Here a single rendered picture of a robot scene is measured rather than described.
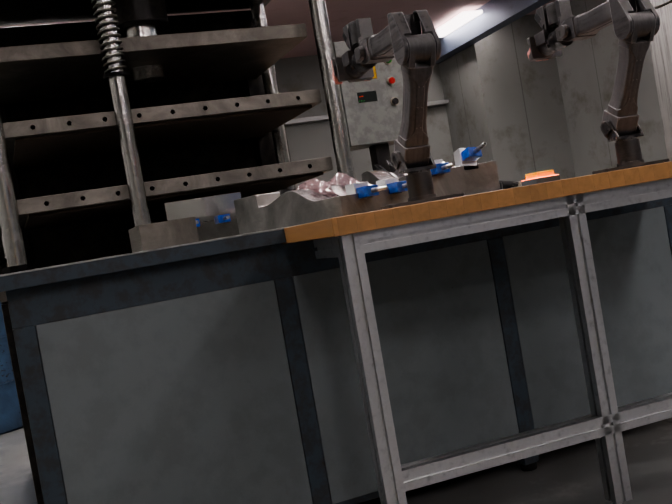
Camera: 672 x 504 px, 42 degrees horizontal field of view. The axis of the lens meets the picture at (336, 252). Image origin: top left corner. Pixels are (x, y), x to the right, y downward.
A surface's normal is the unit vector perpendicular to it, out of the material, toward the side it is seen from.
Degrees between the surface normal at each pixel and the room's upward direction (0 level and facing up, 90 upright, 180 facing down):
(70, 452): 90
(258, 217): 90
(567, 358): 90
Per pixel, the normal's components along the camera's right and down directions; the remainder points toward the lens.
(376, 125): 0.36, -0.04
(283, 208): -0.77, 0.15
